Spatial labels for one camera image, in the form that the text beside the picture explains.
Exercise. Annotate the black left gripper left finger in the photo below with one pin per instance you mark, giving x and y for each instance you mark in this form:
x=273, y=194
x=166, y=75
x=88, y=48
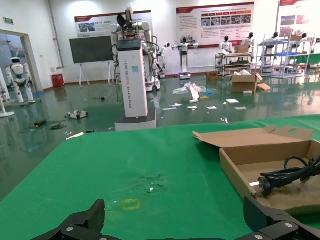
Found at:
x=82, y=225

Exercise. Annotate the white paper scrap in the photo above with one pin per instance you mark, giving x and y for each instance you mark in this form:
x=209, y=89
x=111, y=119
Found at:
x=151, y=189

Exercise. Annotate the green tablecloth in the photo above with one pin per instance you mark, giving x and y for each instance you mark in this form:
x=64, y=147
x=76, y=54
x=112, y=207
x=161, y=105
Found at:
x=100, y=162

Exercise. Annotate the red bin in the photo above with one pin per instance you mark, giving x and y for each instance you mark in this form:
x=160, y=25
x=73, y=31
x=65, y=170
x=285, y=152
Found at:
x=57, y=80

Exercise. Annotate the large open cardboard box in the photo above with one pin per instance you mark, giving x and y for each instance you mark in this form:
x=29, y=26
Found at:
x=243, y=86

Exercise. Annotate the red-header wall poster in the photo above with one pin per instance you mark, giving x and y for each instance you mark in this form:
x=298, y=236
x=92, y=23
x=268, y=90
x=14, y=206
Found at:
x=212, y=32

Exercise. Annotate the clear plastic bag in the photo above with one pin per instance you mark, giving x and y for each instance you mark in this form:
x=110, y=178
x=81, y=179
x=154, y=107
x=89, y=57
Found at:
x=180, y=90

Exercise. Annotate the wide wall poster with photo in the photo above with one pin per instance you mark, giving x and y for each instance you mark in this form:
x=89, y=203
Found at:
x=100, y=23

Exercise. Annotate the cardboard box with torn rim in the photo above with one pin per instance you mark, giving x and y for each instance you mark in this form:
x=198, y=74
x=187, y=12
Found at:
x=235, y=170

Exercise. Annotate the low metal rack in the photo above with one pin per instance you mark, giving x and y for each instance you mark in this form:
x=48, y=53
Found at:
x=235, y=56

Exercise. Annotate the green covered table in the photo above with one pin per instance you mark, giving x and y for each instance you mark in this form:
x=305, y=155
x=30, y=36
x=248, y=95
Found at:
x=310, y=58

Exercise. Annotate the green exit sign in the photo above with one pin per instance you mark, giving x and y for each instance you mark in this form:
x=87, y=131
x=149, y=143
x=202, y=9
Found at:
x=8, y=20

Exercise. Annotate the black display on stand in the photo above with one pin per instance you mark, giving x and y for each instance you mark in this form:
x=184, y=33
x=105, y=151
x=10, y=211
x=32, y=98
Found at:
x=90, y=50

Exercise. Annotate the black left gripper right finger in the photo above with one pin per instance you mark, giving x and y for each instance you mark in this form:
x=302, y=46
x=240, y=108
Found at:
x=272, y=222

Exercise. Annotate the wall pipe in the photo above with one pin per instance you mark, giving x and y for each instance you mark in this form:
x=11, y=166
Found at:
x=55, y=37

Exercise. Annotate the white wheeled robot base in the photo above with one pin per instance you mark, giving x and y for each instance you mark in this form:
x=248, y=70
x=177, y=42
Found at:
x=152, y=83

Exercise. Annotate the white humanoid robot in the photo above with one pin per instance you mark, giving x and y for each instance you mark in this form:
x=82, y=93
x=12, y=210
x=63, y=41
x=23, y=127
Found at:
x=225, y=46
x=184, y=57
x=18, y=72
x=247, y=41
x=275, y=36

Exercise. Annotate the white paper on floor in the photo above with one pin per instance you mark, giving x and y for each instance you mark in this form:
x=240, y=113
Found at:
x=232, y=101

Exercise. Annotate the cardboard box on rack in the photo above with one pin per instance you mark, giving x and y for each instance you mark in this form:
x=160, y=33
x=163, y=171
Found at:
x=242, y=49

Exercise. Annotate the wall poster with red pictures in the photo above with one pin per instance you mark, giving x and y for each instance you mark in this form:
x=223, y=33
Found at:
x=300, y=10

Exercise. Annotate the white device on floor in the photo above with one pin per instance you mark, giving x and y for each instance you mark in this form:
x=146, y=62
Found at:
x=75, y=115

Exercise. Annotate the tall metal shelving unit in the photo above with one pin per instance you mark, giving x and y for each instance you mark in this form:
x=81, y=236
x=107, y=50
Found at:
x=285, y=53

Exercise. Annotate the small cardboard box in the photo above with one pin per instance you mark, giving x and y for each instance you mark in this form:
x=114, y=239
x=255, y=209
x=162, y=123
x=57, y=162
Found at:
x=212, y=76

